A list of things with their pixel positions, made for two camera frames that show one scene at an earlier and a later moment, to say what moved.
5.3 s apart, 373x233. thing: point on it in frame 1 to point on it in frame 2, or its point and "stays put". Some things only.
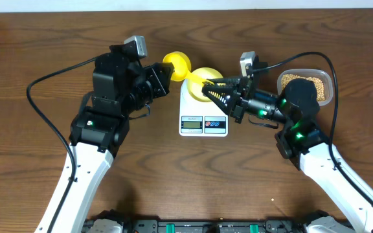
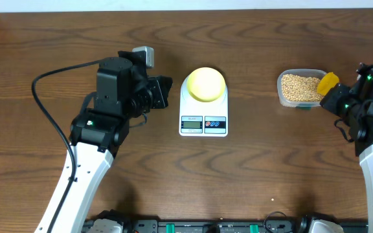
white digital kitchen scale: x=201 y=119 stays put
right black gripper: x=231 y=96 to x=329 y=101
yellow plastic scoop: x=182 y=68 to x=326 y=83
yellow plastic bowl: x=195 y=88 stays put
